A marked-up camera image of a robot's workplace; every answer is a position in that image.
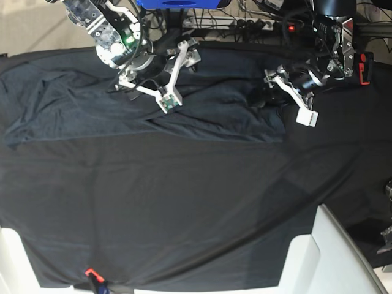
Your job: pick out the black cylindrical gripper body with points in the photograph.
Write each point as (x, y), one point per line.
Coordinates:
(306, 79)

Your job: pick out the grey right-side gripper body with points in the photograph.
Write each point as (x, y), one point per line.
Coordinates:
(148, 64)

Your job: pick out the dark grey long-sleeve T-shirt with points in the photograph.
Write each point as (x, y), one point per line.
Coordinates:
(59, 95)

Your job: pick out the white power strip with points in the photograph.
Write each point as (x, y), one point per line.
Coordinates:
(225, 22)

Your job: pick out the blue plastic bin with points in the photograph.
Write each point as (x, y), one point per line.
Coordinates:
(182, 4)

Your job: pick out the red and black clamp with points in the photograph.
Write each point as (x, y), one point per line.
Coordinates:
(365, 67)

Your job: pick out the black table cloth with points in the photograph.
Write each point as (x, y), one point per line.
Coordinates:
(156, 211)

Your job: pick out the blue clamp at bottom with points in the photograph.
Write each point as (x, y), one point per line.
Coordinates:
(97, 282)

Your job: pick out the white foam block left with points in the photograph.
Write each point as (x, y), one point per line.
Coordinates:
(17, 275)

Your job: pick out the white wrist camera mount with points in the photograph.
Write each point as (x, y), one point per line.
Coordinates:
(166, 95)
(277, 79)

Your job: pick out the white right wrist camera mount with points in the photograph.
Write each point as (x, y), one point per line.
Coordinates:
(166, 95)

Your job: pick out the black table leg post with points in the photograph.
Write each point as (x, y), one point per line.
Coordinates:
(174, 19)

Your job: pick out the aluminium frame rail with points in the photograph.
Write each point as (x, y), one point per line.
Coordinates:
(381, 29)

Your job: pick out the grey metal bracket right edge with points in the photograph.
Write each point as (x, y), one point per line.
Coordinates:
(386, 234)

